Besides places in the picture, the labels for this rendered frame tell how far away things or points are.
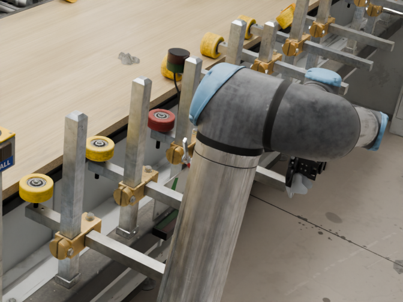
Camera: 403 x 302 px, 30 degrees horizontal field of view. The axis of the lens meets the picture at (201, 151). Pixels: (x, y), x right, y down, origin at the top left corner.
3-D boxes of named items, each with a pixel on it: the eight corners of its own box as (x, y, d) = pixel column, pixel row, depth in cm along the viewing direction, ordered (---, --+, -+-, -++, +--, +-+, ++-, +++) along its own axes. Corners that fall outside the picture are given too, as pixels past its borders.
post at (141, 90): (135, 238, 203) (152, 77, 179) (128, 244, 200) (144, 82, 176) (124, 233, 204) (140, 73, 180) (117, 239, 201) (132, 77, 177)
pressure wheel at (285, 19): (288, 26, 302) (303, 15, 297) (279, 31, 295) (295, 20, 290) (279, 14, 301) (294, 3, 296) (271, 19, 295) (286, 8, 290)
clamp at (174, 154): (203, 149, 221) (205, 134, 218) (179, 167, 210) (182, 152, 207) (187, 142, 223) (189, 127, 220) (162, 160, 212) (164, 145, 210)
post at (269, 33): (253, 150, 264) (279, 21, 240) (249, 154, 261) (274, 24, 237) (245, 146, 265) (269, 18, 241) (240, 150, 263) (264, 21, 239)
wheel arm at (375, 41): (393, 50, 281) (394, 42, 279) (390, 51, 279) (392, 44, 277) (303, 21, 295) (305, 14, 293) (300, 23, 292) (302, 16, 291)
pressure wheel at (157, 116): (176, 147, 224) (180, 113, 218) (161, 157, 218) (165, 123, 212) (153, 138, 227) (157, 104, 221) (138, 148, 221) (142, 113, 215)
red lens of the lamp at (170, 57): (193, 60, 203) (194, 52, 202) (182, 66, 198) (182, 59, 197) (174, 53, 205) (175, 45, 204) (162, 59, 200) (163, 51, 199)
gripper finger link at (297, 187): (301, 208, 201) (308, 180, 197) (282, 200, 204) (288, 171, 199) (306, 204, 204) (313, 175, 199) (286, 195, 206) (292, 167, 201)
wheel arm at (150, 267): (182, 286, 171) (185, 271, 168) (174, 293, 168) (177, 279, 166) (33, 213, 187) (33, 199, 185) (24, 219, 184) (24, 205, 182)
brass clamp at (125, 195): (158, 188, 201) (161, 172, 199) (130, 210, 191) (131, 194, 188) (140, 180, 204) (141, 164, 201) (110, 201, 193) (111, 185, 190)
